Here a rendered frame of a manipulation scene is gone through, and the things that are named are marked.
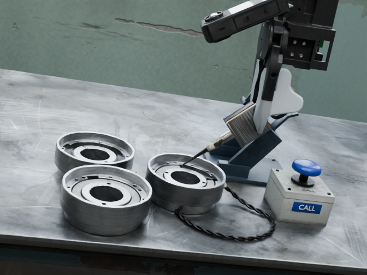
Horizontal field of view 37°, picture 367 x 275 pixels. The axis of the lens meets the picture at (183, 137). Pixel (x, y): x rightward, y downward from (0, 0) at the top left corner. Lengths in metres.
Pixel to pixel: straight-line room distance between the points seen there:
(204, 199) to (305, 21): 0.26
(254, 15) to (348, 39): 1.82
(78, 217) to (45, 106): 0.40
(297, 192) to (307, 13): 0.23
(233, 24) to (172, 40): 1.62
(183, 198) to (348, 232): 0.23
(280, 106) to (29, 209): 0.34
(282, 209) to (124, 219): 0.23
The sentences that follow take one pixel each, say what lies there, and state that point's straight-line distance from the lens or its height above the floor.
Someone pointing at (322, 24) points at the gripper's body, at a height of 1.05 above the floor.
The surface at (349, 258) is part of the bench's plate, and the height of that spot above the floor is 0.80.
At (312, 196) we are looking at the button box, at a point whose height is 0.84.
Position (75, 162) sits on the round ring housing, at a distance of 0.70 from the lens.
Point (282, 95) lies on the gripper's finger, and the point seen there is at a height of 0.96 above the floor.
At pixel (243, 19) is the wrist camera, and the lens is 0.71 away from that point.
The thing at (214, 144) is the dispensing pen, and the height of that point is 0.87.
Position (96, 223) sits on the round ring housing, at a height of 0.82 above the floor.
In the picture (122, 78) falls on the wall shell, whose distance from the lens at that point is 2.34.
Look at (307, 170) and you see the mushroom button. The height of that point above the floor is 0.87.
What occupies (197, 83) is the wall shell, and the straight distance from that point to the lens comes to 2.38.
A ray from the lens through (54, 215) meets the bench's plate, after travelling 0.65.
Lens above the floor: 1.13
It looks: 21 degrees down
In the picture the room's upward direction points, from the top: 12 degrees clockwise
